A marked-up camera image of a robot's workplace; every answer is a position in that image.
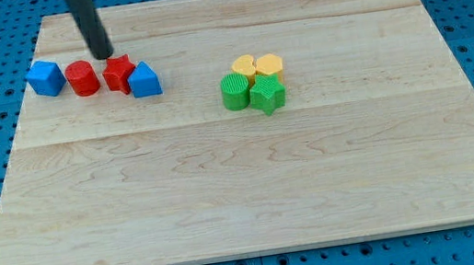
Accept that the black cylindrical robot arm stick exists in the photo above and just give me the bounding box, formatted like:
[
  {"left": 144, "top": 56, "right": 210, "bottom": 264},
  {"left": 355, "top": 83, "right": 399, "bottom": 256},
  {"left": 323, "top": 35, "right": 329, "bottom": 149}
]
[{"left": 64, "top": 0, "right": 114, "bottom": 60}]

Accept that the green cylinder block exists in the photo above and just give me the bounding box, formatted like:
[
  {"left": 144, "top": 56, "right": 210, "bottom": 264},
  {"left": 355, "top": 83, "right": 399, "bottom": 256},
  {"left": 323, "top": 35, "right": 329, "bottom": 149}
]
[{"left": 220, "top": 73, "right": 250, "bottom": 111}]

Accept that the green star block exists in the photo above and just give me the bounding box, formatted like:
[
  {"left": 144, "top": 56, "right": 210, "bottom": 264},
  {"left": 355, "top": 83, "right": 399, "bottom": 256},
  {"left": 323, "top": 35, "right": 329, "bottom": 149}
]
[{"left": 249, "top": 75, "right": 286, "bottom": 116}]

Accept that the yellow heart block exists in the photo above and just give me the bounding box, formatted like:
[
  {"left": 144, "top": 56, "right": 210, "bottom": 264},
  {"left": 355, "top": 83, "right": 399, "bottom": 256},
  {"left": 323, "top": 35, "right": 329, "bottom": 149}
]
[{"left": 231, "top": 54, "right": 257, "bottom": 87}]

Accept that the yellow hexagon block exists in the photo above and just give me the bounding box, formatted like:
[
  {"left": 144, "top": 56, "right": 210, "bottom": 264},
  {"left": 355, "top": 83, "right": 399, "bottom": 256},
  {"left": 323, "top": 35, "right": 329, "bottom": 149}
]
[{"left": 255, "top": 53, "right": 284, "bottom": 83}]

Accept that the blue triangular prism block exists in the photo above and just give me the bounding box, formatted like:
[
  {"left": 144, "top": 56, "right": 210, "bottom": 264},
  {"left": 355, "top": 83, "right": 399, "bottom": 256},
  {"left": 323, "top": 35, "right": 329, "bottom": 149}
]
[{"left": 127, "top": 61, "right": 163, "bottom": 98}]

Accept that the red star block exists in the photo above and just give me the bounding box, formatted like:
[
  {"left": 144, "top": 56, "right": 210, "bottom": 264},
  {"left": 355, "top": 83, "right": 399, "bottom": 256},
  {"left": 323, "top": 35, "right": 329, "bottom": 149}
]
[{"left": 102, "top": 54, "right": 135, "bottom": 95}]

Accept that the red cylinder block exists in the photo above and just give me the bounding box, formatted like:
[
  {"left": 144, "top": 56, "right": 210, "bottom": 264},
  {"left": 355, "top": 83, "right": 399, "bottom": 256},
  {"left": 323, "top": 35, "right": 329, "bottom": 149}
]
[{"left": 64, "top": 61, "right": 100, "bottom": 97}]

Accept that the blue cube block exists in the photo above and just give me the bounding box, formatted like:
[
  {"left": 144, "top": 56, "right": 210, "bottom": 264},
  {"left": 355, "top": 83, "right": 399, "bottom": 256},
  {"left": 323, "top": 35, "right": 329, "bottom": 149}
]
[{"left": 26, "top": 61, "right": 66, "bottom": 97}]

